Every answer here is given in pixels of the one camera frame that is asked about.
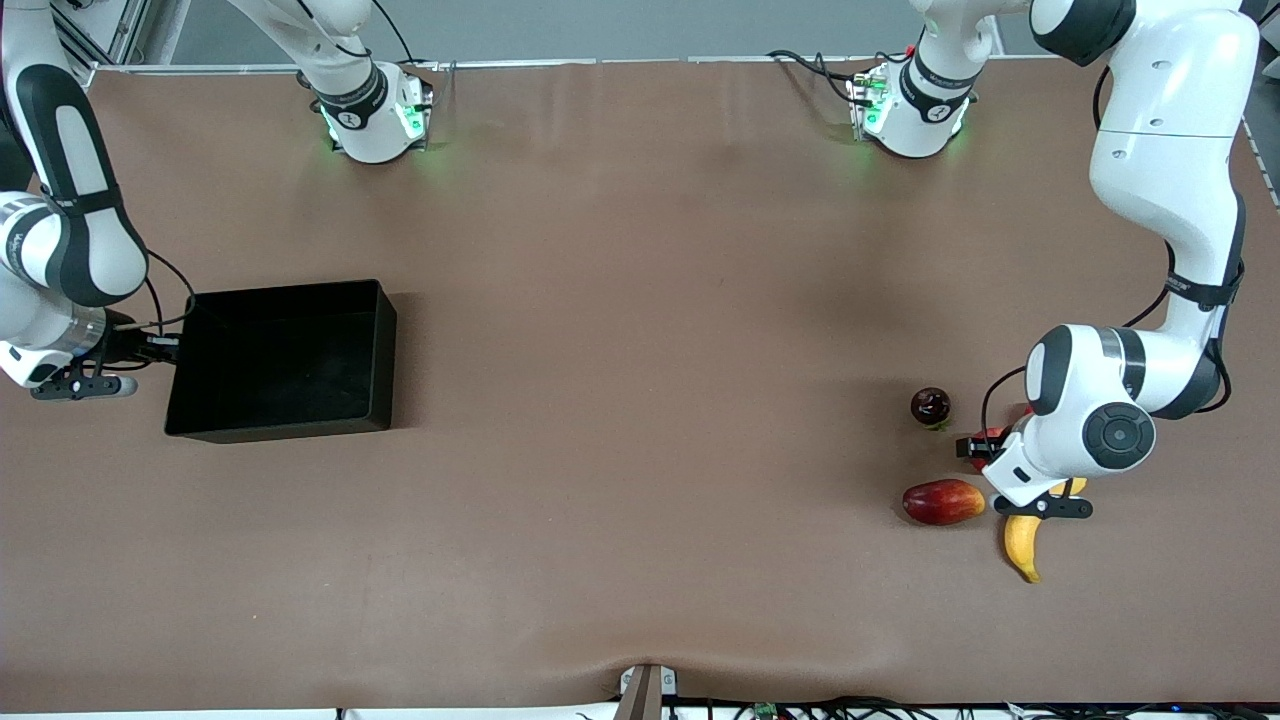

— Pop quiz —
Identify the small red yellow apple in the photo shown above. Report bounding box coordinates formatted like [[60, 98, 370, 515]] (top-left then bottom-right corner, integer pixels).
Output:
[[968, 427, 1011, 473]]

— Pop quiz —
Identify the yellow banana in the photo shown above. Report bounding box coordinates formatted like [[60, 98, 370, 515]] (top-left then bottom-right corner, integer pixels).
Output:
[[1004, 477, 1088, 584]]

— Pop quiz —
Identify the black plastic box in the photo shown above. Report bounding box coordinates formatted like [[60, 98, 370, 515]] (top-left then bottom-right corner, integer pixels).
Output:
[[165, 279, 398, 444]]

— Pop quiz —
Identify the dark purple plum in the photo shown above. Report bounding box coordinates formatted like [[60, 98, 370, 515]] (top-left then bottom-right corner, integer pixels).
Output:
[[910, 387, 952, 432]]

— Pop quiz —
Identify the red yellow mango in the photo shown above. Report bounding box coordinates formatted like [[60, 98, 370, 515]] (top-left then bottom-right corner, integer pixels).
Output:
[[902, 479, 987, 527]]

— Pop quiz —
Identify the brown table cover mat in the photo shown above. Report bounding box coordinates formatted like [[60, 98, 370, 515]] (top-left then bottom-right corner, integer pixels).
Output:
[[0, 55, 1280, 713]]

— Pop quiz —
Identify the black floor cable bundle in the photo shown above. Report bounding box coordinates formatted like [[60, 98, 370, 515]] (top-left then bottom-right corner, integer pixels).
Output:
[[670, 694, 1280, 720]]

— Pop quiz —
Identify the aluminium profile frame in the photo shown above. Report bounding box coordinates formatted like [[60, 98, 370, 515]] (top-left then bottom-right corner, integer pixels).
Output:
[[50, 0, 153, 89]]

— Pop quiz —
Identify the black right arm base cable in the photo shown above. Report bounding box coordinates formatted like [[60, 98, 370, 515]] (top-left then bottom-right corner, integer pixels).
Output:
[[374, 0, 442, 73]]

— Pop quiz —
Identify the black arm base cable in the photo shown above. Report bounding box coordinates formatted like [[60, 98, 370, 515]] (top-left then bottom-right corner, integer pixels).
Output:
[[767, 47, 863, 103], [374, 0, 442, 73]]

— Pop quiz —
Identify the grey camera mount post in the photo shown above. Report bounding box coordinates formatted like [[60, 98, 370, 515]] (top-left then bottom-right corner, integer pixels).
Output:
[[613, 663, 679, 720]]

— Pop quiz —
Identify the black left arm base cable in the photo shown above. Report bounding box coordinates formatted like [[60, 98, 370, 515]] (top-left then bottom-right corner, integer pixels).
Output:
[[767, 47, 863, 103]]

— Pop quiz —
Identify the silver table edge rail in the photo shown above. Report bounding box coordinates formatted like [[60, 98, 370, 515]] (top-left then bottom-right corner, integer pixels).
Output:
[[90, 55, 1061, 77]]

